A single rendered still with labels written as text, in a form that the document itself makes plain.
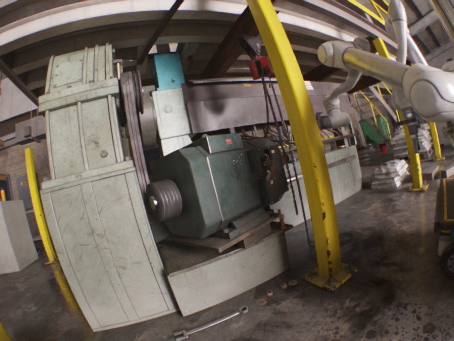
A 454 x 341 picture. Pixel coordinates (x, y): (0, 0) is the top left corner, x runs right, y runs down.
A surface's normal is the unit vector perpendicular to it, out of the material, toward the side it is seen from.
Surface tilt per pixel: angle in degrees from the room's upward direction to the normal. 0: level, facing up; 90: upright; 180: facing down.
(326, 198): 90
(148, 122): 114
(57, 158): 90
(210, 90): 78
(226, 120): 90
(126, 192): 90
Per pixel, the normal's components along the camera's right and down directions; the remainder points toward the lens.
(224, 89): 0.33, -0.29
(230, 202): 0.67, -0.16
